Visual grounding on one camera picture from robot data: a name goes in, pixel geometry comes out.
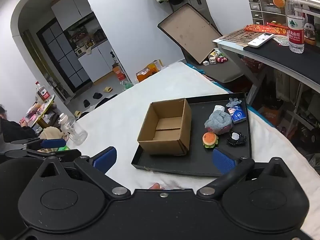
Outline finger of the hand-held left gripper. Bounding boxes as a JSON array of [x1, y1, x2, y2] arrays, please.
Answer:
[[5, 149, 82, 163], [10, 138, 67, 151]]

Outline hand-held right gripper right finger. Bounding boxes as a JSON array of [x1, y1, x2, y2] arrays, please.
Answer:
[[197, 147, 292, 198]]

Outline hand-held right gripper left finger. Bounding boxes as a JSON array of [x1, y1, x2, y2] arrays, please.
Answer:
[[35, 147, 131, 197]]

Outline black tray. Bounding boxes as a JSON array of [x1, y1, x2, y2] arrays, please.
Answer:
[[131, 92, 252, 178]]

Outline burger squishy toy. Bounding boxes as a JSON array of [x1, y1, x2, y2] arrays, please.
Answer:
[[202, 132, 220, 149]]

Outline grey pink plush toy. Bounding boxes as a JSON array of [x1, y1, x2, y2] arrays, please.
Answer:
[[204, 110, 233, 134]]

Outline brown cardboard box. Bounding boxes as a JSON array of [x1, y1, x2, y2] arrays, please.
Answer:
[[137, 98, 192, 156]]

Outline beige blanket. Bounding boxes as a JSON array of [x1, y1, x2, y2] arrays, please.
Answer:
[[39, 126, 67, 153]]

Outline clear water jug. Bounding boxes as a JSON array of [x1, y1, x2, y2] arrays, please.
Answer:
[[58, 113, 88, 146]]

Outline round gold rim table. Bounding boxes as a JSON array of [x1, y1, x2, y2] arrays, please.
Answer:
[[21, 97, 55, 128]]

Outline blue tissue packet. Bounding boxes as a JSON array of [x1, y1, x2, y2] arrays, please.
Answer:
[[227, 105, 247, 125]]

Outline orange cardboard box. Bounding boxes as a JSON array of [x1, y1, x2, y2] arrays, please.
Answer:
[[259, 104, 284, 127]]

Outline black bench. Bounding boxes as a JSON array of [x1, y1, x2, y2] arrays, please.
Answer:
[[200, 62, 247, 84]]

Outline orange carton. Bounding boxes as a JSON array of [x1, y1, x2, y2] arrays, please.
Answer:
[[112, 64, 127, 82]]

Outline black glass door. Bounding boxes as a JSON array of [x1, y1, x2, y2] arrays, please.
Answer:
[[36, 20, 93, 88]]

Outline white kitchen cabinet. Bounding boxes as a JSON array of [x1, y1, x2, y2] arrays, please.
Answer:
[[77, 41, 118, 83]]

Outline orange snack box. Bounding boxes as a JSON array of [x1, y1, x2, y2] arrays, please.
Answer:
[[136, 60, 163, 83]]

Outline red basket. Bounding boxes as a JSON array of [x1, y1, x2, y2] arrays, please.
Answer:
[[241, 57, 265, 73]]

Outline white desk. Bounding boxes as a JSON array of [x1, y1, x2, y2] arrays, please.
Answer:
[[212, 27, 320, 105]]

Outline black desk mat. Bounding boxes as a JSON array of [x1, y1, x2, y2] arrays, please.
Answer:
[[243, 39, 320, 93]]

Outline brown wooden board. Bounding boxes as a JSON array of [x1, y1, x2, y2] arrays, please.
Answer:
[[219, 29, 260, 45]]

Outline white remote control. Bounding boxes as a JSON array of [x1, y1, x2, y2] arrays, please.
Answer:
[[247, 32, 275, 48]]

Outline brown framed board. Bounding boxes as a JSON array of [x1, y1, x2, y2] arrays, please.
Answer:
[[157, 3, 224, 65]]

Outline red patterned packets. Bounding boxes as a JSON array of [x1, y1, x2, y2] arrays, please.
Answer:
[[244, 23, 288, 35]]

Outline large red label water bottle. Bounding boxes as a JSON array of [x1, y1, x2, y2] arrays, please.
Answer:
[[285, 0, 305, 54]]

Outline panda figure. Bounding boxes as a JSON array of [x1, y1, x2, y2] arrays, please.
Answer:
[[304, 22, 318, 46]]

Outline grey drawer organizer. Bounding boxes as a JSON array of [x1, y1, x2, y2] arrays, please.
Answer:
[[247, 0, 288, 27]]

